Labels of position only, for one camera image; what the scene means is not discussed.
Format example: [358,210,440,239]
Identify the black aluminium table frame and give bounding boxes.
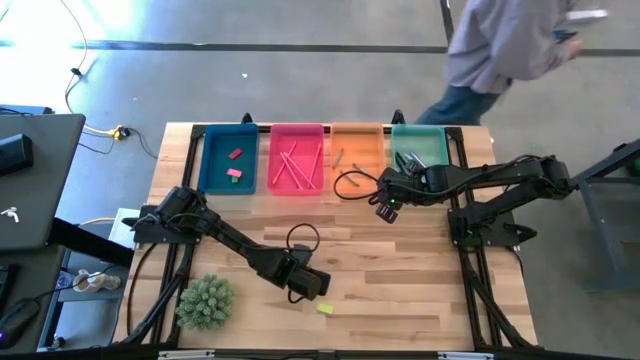
[113,110,540,354]

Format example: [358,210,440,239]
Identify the beige curled object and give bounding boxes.
[72,268,122,294]

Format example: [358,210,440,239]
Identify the black computer mouse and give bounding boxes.
[0,298,41,351]

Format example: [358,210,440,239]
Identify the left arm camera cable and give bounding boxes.
[284,222,322,305]

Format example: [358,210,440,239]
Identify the teal plastic bin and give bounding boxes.
[389,124,450,174]

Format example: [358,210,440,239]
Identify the orange plastic bin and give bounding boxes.
[329,122,389,196]

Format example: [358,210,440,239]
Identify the black box device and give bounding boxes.
[0,133,35,177]

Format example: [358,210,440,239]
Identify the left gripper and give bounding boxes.
[257,243,333,302]

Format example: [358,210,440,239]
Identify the pink plastic bin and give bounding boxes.
[265,121,325,196]

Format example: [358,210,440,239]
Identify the green artificial plant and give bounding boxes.
[174,273,236,332]

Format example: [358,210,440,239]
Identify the silver metal bracket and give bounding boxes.
[158,349,216,360]
[438,351,495,360]

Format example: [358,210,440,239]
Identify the blue plastic bin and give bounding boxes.
[198,123,260,196]

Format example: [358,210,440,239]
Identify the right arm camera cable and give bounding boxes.
[333,169,384,202]

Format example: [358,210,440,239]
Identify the black desk crossbar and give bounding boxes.
[47,217,135,269]

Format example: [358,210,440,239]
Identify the person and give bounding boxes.
[413,0,611,126]

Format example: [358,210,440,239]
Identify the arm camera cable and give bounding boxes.
[284,222,322,305]
[333,169,384,202]

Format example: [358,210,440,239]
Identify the dark grey desk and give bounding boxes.
[0,113,86,252]

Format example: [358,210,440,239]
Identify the white box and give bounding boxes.
[107,207,139,250]

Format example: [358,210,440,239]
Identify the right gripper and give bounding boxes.
[374,164,436,225]

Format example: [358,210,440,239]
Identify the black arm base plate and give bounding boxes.
[122,204,207,246]
[447,207,539,250]

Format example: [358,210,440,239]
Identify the grey-blue metal cart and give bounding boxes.
[552,138,640,295]

